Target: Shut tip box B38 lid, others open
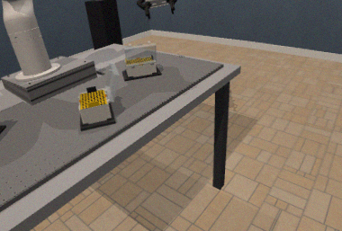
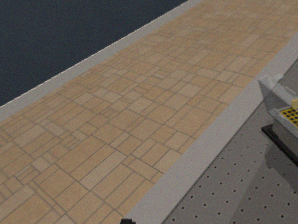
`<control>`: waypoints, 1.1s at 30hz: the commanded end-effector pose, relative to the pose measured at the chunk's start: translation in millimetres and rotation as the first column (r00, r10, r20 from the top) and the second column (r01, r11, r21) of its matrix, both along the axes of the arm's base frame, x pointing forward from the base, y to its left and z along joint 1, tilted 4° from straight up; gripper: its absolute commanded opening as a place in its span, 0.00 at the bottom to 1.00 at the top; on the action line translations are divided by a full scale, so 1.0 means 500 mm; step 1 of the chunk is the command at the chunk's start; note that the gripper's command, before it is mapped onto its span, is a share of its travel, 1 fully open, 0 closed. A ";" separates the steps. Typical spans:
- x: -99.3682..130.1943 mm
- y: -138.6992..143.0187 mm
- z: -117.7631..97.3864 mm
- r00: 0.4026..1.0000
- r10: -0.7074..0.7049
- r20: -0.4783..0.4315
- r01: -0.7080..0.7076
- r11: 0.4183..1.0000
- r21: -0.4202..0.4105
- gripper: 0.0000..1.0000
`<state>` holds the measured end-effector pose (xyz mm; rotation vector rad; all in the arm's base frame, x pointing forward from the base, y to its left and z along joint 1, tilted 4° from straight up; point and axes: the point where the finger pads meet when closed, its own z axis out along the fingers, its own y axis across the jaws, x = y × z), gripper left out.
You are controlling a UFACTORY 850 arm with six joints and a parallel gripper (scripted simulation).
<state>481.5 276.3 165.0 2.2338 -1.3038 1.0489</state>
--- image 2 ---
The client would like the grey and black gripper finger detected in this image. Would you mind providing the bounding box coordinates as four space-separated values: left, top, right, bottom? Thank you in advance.
120 219 136 224

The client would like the grey perforated base plate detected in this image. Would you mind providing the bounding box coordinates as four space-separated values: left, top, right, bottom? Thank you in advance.
161 100 298 224

